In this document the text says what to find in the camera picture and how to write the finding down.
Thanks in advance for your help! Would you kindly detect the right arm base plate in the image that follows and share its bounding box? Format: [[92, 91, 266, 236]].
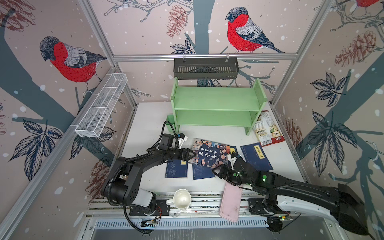
[[248, 198, 287, 217]]

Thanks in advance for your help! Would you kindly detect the green wooden shelf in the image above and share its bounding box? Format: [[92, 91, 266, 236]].
[[170, 78, 268, 136]]

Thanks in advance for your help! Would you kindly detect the black hanging basket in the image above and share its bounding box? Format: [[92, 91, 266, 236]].
[[174, 58, 239, 80]]

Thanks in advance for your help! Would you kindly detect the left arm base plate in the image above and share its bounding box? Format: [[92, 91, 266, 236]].
[[129, 200, 170, 217]]

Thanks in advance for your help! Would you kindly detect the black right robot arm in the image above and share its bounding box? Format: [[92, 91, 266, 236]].
[[212, 158, 369, 236]]

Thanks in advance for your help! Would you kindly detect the snack bag red white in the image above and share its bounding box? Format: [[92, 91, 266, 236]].
[[253, 111, 285, 147]]

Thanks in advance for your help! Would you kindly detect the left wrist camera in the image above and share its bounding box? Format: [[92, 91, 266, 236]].
[[158, 133, 189, 151]]

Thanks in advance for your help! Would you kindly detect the pink rectangular tray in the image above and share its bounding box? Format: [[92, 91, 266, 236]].
[[219, 183, 243, 223]]

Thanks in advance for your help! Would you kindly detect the white ceramic mug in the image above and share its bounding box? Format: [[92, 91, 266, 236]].
[[166, 189, 192, 211]]

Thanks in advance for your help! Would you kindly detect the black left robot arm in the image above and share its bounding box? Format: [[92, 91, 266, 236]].
[[101, 148, 197, 207]]

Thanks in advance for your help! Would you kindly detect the colourful cartoon cover book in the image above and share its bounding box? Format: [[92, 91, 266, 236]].
[[189, 139, 230, 169]]

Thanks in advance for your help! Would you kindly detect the blue book far left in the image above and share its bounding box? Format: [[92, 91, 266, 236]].
[[165, 160, 188, 178]]

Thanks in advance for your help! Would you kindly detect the blue book far right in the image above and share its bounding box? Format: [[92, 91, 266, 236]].
[[241, 143, 273, 171]]

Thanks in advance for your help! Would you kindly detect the white wire mesh basket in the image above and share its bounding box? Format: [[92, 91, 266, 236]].
[[75, 73, 128, 138]]

